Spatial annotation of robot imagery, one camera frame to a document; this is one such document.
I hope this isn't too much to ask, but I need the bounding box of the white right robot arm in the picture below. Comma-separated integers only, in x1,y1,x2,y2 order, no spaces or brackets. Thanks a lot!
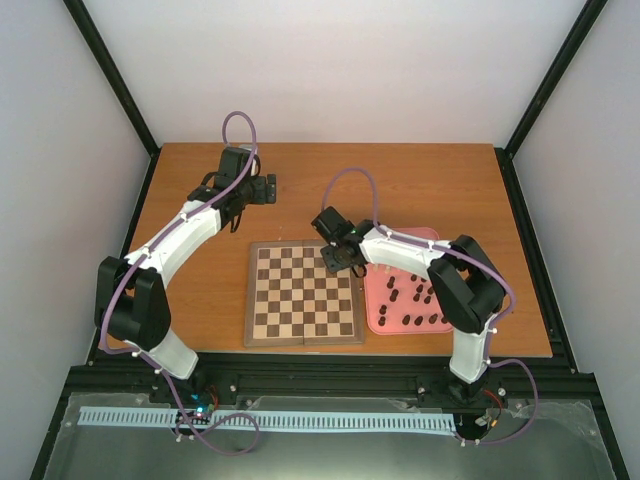
311,206,516,384

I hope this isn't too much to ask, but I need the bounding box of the light blue cable duct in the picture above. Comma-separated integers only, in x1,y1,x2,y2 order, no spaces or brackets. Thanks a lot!
77,406,456,436

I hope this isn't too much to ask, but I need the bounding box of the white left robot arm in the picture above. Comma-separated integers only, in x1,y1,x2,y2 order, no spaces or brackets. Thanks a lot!
95,145,276,403

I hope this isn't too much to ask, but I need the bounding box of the wooden chessboard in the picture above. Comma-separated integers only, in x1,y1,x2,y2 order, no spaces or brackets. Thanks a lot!
244,240,365,348

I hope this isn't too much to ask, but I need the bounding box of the pink plastic tray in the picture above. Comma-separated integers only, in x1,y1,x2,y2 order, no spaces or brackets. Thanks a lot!
360,229,452,336

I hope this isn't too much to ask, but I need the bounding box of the black frame post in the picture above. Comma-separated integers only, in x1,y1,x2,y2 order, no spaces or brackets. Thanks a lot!
502,0,610,156
62,0,164,159

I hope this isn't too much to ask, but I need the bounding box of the left black frame post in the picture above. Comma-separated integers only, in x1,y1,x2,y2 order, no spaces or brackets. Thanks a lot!
62,0,164,159

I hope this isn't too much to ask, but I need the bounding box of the right black frame post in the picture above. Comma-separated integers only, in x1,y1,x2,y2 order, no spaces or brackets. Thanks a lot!
502,0,610,156

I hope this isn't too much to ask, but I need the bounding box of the black aluminium frame rail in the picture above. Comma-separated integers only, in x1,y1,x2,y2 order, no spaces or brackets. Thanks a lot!
62,353,601,405

